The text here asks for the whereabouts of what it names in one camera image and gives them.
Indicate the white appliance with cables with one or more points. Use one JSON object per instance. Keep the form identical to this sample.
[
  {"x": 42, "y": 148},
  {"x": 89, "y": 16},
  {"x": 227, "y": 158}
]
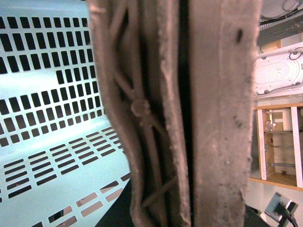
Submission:
[{"x": 279, "y": 72}]

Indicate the light blue plastic basket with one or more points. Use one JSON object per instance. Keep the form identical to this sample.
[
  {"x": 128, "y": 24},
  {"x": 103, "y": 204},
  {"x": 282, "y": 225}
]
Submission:
[{"x": 61, "y": 162}]

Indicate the wooden white shelf unit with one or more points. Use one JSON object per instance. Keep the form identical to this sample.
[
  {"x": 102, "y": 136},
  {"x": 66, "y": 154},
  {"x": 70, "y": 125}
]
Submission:
[{"x": 279, "y": 140}]

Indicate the brown basket handle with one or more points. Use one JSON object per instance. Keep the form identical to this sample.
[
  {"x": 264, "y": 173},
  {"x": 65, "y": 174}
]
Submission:
[{"x": 176, "y": 82}]

